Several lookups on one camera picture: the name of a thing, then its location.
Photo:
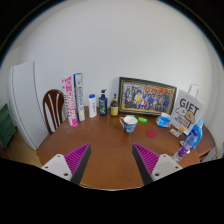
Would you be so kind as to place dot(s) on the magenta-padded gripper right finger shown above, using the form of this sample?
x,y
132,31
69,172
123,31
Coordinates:
x,y
146,159

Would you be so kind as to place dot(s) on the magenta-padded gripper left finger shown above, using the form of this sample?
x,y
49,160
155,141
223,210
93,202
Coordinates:
x,y
77,159

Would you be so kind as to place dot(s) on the clear purple-capped water bottle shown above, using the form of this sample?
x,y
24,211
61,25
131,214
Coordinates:
x,y
185,148

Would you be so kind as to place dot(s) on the flat round red coaster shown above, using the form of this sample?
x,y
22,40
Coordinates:
x,y
151,133

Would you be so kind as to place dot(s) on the blue patterned mug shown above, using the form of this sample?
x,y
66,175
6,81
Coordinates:
x,y
129,125

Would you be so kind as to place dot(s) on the small green pack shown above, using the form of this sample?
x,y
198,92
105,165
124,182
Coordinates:
x,y
130,116
142,119

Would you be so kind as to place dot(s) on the blue tissue pack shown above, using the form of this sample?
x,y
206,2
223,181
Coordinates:
x,y
163,120

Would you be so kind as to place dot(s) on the white blue-capped lotion bottle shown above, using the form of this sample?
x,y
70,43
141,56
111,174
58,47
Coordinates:
x,y
92,107

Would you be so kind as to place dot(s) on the brown wooden chair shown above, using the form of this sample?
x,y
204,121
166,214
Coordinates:
x,y
46,110

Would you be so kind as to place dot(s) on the pink tall box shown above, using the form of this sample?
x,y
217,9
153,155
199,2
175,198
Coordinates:
x,y
70,101

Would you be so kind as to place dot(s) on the blue detergent bottle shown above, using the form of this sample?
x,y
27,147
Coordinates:
x,y
199,133

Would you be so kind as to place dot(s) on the dark blue pump bottle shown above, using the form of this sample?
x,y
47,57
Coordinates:
x,y
103,105

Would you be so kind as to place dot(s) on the amber pump bottle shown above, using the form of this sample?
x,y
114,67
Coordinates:
x,y
114,108

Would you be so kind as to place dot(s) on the white paper gift bag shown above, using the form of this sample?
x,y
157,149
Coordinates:
x,y
186,111

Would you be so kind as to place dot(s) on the framed group photo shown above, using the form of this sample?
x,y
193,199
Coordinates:
x,y
147,97

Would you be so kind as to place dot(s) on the white refrigerator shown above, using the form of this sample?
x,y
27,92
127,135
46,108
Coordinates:
x,y
25,103

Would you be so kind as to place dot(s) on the green plastic crate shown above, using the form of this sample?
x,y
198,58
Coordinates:
x,y
6,125

